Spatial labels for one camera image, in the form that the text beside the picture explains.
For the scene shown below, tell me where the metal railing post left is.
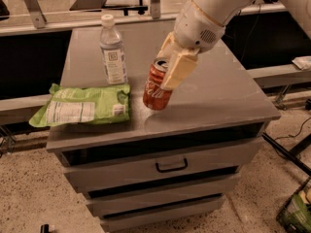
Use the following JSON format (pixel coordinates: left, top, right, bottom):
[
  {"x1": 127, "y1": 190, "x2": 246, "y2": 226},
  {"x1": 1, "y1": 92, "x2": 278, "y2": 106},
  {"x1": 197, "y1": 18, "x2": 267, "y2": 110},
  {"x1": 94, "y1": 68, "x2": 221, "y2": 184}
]
[{"x1": 23, "y1": 0, "x2": 47, "y2": 29}]

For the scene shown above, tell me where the clear plastic water bottle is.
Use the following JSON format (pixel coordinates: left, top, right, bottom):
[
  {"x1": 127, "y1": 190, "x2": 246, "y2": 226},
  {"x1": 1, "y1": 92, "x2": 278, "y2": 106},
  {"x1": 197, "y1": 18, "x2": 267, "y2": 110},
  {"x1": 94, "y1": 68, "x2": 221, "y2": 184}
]
[{"x1": 99, "y1": 15, "x2": 127, "y2": 85}]

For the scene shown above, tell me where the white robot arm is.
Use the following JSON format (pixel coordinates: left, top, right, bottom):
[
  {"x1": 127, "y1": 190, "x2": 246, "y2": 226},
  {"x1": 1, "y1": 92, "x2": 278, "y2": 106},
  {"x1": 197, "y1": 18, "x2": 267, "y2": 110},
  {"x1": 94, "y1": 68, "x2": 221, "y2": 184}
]
[{"x1": 158, "y1": 0, "x2": 311, "y2": 90}]

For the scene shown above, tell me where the green rice chip bag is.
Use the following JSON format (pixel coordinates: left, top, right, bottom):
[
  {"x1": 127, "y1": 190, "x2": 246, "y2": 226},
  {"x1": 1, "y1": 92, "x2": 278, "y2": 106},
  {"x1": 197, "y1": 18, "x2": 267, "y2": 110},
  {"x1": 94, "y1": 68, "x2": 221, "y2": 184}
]
[{"x1": 29, "y1": 84, "x2": 130, "y2": 127}]

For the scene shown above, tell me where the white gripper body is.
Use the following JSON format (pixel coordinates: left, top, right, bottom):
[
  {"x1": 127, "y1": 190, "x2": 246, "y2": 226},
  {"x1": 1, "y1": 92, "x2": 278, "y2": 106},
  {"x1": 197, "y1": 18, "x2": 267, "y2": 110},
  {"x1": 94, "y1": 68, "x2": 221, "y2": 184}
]
[{"x1": 174, "y1": 1, "x2": 225, "y2": 52}]

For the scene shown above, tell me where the metal railing post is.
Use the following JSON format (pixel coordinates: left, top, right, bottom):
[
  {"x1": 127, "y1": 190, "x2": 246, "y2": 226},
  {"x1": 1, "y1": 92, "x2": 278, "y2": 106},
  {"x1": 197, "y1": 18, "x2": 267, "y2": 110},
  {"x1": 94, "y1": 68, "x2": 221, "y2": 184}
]
[
  {"x1": 23, "y1": 0, "x2": 47, "y2": 29},
  {"x1": 150, "y1": 0, "x2": 160, "y2": 19}
]

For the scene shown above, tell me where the metal railing post middle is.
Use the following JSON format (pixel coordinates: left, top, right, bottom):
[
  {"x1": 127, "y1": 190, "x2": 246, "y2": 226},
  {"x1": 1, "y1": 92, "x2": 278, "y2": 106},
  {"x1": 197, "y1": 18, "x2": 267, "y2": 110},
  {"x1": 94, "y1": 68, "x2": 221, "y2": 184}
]
[{"x1": 150, "y1": 0, "x2": 160, "y2": 19}]

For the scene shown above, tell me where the green bag in basket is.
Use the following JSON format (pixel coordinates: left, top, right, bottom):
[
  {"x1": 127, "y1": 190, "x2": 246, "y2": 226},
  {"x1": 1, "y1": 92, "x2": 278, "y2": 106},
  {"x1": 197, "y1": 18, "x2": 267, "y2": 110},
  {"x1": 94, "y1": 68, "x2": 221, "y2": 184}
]
[{"x1": 282, "y1": 194, "x2": 311, "y2": 233}]

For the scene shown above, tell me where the black cable on floor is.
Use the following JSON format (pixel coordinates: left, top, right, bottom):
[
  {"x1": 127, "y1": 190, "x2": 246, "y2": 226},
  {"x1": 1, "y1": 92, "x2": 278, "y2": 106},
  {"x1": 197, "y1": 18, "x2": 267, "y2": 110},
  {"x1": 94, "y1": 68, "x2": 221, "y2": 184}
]
[{"x1": 273, "y1": 116, "x2": 311, "y2": 142}]

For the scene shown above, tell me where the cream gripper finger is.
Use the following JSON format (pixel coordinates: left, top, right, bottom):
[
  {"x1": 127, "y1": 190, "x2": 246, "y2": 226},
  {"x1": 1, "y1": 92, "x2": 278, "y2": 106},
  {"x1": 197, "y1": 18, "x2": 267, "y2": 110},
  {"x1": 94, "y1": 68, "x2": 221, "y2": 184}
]
[
  {"x1": 161, "y1": 49, "x2": 199, "y2": 90},
  {"x1": 157, "y1": 32, "x2": 178, "y2": 59}
]

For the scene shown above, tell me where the black wire basket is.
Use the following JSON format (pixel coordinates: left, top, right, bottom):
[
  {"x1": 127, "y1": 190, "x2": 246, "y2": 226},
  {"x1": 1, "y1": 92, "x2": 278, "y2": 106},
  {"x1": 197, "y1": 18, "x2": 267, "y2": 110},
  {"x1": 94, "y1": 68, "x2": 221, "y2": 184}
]
[{"x1": 276, "y1": 177, "x2": 311, "y2": 233}]

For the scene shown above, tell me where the small black floor object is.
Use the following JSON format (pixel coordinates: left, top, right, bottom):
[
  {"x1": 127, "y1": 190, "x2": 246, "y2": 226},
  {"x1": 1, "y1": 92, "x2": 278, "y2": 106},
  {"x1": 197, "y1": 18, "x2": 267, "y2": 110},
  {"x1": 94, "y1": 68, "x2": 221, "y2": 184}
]
[{"x1": 40, "y1": 224, "x2": 50, "y2": 233}]

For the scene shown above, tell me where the white packet on ledge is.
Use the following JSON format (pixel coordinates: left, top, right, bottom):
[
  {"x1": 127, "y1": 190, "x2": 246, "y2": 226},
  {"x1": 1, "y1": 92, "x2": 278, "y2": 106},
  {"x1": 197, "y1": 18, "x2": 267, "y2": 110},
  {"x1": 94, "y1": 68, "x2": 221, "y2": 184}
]
[{"x1": 293, "y1": 56, "x2": 311, "y2": 70}]

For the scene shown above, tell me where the red coke can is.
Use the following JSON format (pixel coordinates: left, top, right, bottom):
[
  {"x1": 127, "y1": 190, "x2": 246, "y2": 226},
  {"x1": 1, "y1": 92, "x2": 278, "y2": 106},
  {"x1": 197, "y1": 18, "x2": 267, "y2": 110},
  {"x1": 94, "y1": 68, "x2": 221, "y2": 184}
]
[{"x1": 143, "y1": 58, "x2": 172, "y2": 111}]

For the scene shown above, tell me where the black drawer handle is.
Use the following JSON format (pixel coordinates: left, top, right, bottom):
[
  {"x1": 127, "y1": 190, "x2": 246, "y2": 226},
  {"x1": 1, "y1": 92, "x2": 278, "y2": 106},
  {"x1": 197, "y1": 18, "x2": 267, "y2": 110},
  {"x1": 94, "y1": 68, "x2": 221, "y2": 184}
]
[{"x1": 155, "y1": 158, "x2": 189, "y2": 174}]

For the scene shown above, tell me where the grey drawer cabinet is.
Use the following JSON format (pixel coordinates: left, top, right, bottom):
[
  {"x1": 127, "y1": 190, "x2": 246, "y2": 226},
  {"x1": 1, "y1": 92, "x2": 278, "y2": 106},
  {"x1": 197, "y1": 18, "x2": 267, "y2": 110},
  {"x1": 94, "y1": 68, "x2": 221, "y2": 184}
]
[{"x1": 47, "y1": 20, "x2": 280, "y2": 233}]

